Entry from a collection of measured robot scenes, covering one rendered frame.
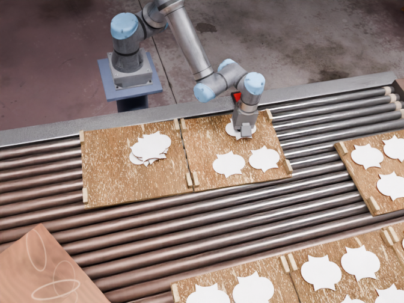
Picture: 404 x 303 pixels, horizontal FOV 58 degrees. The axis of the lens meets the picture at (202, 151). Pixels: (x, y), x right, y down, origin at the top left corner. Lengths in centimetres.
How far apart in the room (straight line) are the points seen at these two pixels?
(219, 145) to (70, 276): 76
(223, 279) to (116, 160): 62
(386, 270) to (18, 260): 125
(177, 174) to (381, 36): 301
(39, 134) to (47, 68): 163
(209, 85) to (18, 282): 88
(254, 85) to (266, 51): 210
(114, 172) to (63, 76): 179
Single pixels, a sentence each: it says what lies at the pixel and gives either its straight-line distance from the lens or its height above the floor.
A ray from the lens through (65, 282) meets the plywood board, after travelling 124.
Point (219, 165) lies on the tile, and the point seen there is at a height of 94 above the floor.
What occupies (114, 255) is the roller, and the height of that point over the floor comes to 91.
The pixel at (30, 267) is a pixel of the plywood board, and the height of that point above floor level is 104.
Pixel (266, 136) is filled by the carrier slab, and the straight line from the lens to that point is 161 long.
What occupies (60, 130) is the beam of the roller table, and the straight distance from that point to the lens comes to 165.
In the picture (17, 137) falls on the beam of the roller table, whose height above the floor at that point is 91.
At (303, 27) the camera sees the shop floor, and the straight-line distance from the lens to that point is 381.
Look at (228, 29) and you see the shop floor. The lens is 357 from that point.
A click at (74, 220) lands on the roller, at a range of 143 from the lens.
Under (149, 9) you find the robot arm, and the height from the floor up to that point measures 122.
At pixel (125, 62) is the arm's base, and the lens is 173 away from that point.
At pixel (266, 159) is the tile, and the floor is 94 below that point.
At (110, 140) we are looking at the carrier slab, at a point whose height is 94.
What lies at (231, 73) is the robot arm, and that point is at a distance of 139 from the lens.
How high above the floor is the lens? 221
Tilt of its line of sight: 57 degrees down
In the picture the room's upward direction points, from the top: 9 degrees clockwise
